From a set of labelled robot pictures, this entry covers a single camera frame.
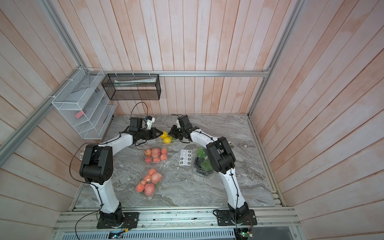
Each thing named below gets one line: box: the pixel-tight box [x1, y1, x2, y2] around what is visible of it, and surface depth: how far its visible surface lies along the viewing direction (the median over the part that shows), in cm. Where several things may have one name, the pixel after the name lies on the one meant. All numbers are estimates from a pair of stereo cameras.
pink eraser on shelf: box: [75, 110, 87, 119], surface depth 84 cm
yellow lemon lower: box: [163, 136, 172, 144], surface depth 103 cm
